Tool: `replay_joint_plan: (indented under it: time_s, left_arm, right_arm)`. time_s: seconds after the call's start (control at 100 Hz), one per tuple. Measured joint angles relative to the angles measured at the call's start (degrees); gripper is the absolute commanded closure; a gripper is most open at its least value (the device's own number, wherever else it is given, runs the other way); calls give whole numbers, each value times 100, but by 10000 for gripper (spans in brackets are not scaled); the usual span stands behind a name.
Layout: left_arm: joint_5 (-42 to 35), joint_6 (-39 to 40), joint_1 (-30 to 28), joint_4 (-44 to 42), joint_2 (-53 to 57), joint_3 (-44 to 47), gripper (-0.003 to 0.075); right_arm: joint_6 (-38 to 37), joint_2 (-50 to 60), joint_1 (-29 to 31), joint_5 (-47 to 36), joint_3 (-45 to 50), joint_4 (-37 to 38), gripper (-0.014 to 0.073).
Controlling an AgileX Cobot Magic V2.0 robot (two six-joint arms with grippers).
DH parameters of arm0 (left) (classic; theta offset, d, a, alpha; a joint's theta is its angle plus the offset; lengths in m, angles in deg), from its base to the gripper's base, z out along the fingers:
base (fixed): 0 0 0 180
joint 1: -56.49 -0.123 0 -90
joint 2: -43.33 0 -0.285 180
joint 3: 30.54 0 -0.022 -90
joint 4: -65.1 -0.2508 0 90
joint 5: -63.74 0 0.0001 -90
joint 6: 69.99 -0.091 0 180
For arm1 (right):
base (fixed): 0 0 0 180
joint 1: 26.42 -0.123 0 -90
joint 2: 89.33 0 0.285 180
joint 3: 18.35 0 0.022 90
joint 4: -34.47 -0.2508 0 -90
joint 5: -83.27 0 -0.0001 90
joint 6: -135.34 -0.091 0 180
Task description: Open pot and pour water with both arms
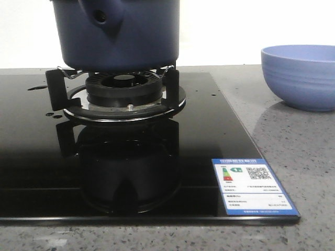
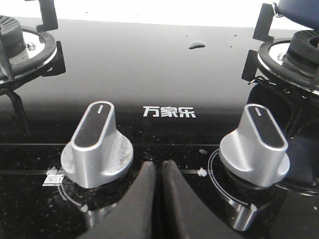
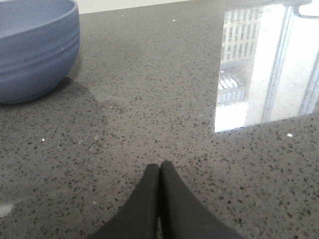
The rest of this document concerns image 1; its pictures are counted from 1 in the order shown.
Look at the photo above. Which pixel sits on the blue energy label sticker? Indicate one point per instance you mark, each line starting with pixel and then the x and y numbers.
pixel 249 187

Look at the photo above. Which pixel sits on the dark blue cooking pot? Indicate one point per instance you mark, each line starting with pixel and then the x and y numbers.
pixel 118 36

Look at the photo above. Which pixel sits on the right black gas burner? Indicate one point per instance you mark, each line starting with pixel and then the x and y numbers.
pixel 112 90

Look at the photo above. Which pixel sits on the black glass gas stove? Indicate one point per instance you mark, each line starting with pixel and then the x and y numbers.
pixel 57 171

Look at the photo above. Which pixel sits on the right black pot support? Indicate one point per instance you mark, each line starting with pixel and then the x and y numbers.
pixel 75 103

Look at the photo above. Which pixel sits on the light blue plastic bowl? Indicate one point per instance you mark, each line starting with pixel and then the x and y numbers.
pixel 301 75

